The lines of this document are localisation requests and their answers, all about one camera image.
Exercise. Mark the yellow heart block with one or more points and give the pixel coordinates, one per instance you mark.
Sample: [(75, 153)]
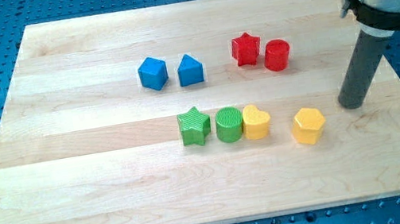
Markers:
[(256, 122)]

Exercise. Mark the yellow hexagon block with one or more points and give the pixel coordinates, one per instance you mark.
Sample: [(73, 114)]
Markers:
[(308, 126)]

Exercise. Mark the green star block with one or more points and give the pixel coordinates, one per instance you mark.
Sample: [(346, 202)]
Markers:
[(194, 127)]

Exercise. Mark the green cylinder block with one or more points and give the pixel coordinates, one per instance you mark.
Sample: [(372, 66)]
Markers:
[(229, 127)]

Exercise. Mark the blue triangle block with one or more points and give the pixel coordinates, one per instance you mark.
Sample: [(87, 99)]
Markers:
[(190, 71)]

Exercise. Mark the blue cube block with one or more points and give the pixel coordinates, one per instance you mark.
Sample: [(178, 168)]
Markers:
[(153, 73)]

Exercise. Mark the red star block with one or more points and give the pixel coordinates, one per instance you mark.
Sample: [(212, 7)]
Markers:
[(245, 49)]

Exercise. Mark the wooden board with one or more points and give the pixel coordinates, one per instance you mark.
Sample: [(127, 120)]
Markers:
[(83, 142)]

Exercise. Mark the red cylinder block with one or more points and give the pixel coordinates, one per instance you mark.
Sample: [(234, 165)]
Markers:
[(276, 55)]

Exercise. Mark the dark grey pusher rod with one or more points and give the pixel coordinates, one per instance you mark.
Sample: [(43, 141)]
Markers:
[(364, 62)]

